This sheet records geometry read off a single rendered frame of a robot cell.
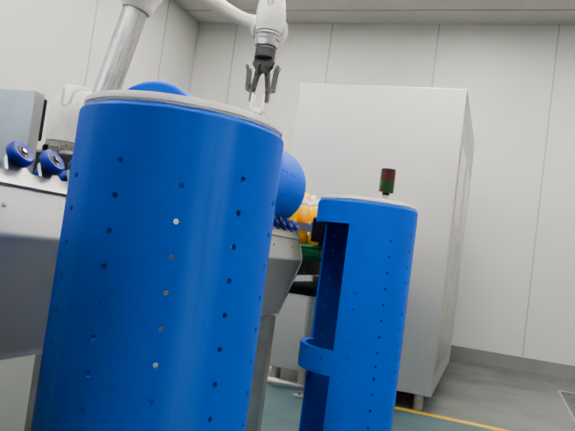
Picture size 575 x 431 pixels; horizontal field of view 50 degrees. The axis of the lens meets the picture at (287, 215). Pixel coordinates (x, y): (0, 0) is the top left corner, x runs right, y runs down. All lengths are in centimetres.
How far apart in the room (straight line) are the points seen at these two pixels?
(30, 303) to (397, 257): 96
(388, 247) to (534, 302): 481
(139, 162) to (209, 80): 675
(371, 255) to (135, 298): 99
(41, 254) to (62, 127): 129
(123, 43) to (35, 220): 162
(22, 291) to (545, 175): 581
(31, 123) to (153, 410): 58
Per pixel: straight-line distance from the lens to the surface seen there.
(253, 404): 231
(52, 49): 567
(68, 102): 235
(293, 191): 215
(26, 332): 116
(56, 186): 111
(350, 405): 170
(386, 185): 262
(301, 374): 385
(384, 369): 172
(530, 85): 669
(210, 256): 76
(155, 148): 76
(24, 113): 117
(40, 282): 111
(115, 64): 258
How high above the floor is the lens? 87
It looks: 3 degrees up
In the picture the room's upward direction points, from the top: 8 degrees clockwise
